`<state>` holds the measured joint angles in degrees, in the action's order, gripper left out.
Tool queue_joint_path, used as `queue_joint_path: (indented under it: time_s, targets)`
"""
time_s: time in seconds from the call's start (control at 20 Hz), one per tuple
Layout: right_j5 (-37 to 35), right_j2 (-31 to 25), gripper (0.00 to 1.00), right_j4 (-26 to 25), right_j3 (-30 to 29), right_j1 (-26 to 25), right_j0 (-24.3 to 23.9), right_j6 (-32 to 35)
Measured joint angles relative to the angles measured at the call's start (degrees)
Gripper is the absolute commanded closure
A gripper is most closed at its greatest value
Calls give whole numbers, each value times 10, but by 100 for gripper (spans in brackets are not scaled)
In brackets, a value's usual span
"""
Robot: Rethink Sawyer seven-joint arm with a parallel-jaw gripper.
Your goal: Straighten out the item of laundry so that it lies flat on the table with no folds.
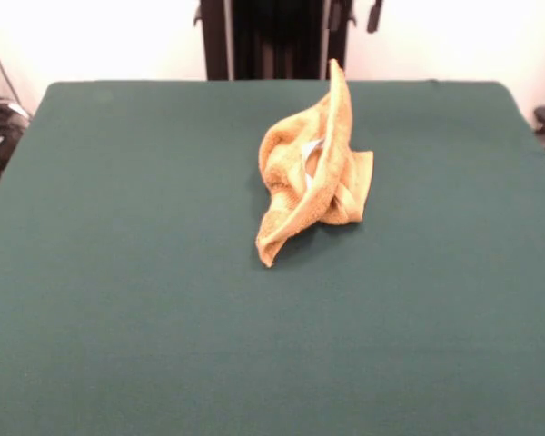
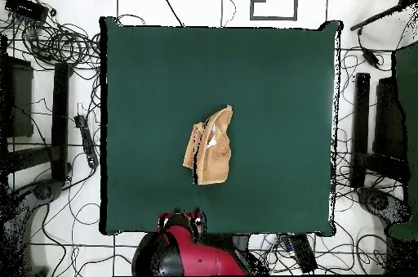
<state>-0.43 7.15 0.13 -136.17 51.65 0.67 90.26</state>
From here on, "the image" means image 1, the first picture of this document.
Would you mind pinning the dark green table cloth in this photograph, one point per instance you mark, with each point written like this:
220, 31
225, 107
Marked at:
118, 272

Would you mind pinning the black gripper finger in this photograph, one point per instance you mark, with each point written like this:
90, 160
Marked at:
336, 13
375, 16

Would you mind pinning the orange-tan terry towel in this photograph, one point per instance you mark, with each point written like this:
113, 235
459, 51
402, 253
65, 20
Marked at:
290, 150

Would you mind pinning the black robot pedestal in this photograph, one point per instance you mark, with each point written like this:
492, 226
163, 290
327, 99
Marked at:
277, 45

